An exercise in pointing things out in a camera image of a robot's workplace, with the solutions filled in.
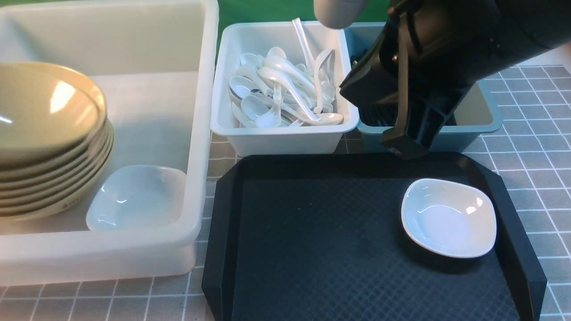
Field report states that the stacked tan bowl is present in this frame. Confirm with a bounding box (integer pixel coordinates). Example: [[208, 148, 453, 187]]
[[1, 136, 114, 221], [0, 120, 109, 181], [1, 134, 114, 215], [0, 122, 112, 190], [1, 127, 114, 207]]

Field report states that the bundle of black chopsticks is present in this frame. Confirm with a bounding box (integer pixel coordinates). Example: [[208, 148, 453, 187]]
[[350, 50, 457, 127]]

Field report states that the green cloth backdrop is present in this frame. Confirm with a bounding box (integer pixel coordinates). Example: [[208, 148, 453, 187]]
[[204, 0, 390, 35]]

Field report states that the white dish in tub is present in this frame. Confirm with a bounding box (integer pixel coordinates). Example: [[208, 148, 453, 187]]
[[86, 165, 187, 231]]

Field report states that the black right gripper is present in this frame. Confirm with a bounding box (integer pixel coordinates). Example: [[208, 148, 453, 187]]
[[340, 0, 571, 159]]

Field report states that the white spoon bin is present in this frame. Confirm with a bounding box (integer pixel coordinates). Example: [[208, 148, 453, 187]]
[[211, 21, 359, 157]]

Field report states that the tan noodle bowl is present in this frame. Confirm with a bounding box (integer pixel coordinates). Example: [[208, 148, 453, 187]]
[[1, 62, 108, 167]]

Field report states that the long white upright spoon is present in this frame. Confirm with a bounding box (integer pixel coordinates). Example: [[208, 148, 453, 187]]
[[292, 17, 314, 72]]

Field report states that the white square sauce dish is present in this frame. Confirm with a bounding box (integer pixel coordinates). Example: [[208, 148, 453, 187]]
[[401, 177, 497, 259]]

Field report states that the blue-grey chopstick bin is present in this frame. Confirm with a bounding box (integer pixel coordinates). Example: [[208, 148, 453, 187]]
[[344, 22, 503, 152]]

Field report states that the large translucent white tub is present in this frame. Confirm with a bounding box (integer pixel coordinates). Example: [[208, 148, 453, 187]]
[[1, 0, 218, 287]]

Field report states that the pile of white spoons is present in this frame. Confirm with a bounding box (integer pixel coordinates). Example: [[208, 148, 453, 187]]
[[228, 46, 344, 128]]

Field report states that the white soup spoon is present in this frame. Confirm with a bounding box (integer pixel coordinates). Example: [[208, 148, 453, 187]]
[[258, 66, 320, 122]]

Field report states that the bottom stacked tan bowl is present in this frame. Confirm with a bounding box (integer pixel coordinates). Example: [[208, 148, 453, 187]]
[[1, 136, 114, 221]]

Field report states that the black serving tray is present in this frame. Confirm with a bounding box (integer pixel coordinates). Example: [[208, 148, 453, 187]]
[[202, 152, 547, 321]]

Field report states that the top stacked tan bowl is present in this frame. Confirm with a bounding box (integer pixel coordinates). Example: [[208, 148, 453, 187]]
[[0, 120, 109, 181]]

